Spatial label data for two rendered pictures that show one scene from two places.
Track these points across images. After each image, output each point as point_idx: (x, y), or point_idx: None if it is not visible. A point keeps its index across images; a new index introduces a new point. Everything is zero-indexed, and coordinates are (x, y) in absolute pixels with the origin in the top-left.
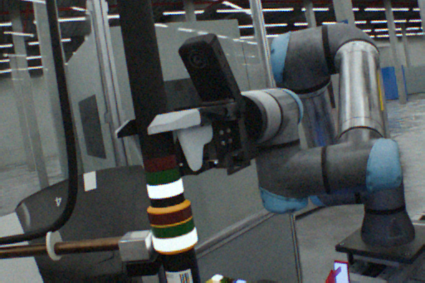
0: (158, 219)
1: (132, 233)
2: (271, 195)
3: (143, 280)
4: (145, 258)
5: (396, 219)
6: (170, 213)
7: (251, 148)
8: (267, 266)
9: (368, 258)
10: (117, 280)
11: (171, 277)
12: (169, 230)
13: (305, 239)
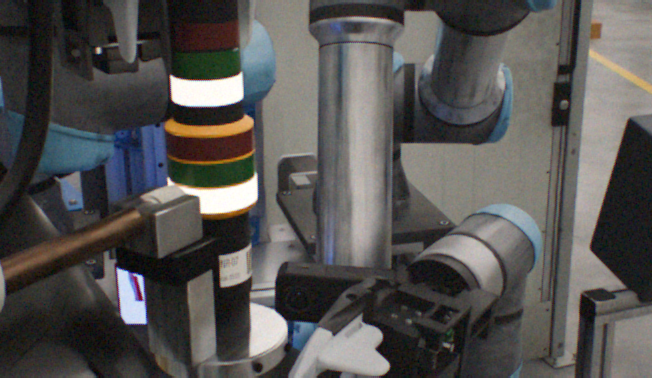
0: (236, 145)
1: (154, 195)
2: (71, 133)
3: (190, 287)
4: (198, 237)
5: (48, 202)
6: (251, 131)
7: None
8: None
9: None
10: (51, 341)
11: (233, 263)
12: (249, 164)
13: None
